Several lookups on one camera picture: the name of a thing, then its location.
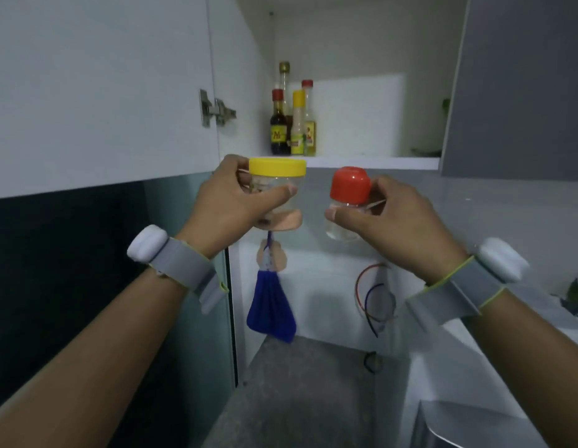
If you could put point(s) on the dark sauce bottle red cap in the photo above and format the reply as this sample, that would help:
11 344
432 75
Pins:
279 130

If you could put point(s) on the metal cabinet hinge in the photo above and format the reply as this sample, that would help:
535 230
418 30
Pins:
215 109

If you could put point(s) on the grey wristband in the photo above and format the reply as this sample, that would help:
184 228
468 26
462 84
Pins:
186 268
457 293

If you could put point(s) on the person's right thumb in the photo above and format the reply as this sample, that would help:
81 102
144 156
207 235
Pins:
347 216

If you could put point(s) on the white left wrist tracker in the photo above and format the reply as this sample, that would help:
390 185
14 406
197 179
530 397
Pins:
146 243

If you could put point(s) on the green plant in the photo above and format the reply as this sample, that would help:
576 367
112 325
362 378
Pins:
573 298

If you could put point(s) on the clear jar with red lid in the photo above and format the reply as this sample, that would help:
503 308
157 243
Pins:
350 185

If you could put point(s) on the slim red cap bottle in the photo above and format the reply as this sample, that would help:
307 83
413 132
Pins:
309 130

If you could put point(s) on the tall gold cap bottle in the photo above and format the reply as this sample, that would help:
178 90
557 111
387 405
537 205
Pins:
284 83

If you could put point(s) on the peach wall hook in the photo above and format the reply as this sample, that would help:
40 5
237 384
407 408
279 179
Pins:
275 257

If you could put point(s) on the person's left hand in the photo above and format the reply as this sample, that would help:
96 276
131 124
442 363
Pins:
219 214

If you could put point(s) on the grey cabinet door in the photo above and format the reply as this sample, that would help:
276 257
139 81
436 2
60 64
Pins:
522 88

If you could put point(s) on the person's left forearm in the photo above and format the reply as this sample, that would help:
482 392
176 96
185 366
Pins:
83 368

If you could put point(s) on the blue hanging cloth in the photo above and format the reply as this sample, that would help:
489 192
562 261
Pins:
270 307

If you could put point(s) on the person's left thumb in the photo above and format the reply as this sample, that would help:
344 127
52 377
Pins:
275 196

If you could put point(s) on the white cabinet door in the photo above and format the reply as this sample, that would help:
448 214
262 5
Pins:
97 88

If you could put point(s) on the grey right wristband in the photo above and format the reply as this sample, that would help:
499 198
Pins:
457 293

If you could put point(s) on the white wall cabinet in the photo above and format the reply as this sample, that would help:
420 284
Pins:
363 116

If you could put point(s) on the grey left wristband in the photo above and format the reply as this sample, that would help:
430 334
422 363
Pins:
186 268

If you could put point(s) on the white right wrist tracker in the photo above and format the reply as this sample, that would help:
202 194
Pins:
502 260

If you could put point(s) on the person's right forearm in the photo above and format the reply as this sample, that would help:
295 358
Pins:
536 359

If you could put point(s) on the steel sink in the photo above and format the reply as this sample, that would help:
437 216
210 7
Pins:
466 426

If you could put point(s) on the clear jar with yellow lid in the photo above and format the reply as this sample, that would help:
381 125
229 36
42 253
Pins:
277 167

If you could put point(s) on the white wrist tracker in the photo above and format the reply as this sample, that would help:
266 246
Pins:
502 260
146 243

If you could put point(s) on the yellow cap sauce bottle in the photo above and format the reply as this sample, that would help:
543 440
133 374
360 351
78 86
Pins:
297 128

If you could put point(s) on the person's right hand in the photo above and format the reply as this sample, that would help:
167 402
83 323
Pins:
405 228

